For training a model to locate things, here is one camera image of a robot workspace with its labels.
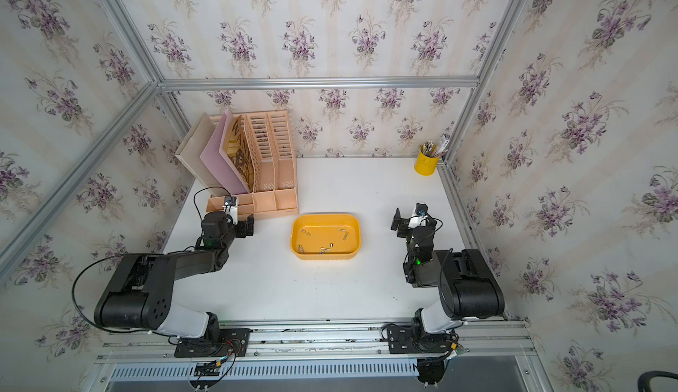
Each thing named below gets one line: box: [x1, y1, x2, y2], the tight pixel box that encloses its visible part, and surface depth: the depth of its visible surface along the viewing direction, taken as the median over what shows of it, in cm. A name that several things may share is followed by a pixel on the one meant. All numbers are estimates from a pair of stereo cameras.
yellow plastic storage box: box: [289, 212, 362, 261], surface depth 97 cm
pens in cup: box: [420, 138, 451, 159], surface depth 106 cm
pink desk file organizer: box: [205, 109, 300, 220], surface depth 103 cm
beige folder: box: [174, 113, 222, 198], surface depth 86 cm
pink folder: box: [199, 111, 250, 196], surface depth 90 cm
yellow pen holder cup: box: [414, 144, 440, 176], surface depth 110 cm
